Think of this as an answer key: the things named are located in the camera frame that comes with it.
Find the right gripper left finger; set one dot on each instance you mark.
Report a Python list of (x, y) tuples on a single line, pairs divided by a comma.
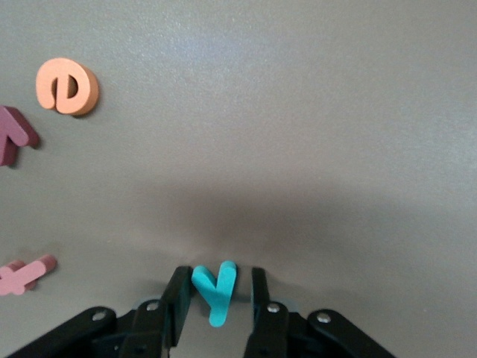
[(164, 320)]

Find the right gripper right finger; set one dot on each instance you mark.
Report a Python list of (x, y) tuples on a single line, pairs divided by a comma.
[(272, 332)]

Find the teal letter y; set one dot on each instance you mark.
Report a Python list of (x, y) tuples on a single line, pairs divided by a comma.
[(220, 302)]

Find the pink letter f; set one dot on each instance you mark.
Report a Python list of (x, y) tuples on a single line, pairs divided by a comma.
[(22, 276)]

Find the brown table cover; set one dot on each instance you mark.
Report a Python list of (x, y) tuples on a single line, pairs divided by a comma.
[(298, 112)]

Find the maroon letter k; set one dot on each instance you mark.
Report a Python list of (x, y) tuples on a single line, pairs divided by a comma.
[(11, 130)]

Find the orange letter e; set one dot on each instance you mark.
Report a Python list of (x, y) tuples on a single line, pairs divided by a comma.
[(44, 89)]

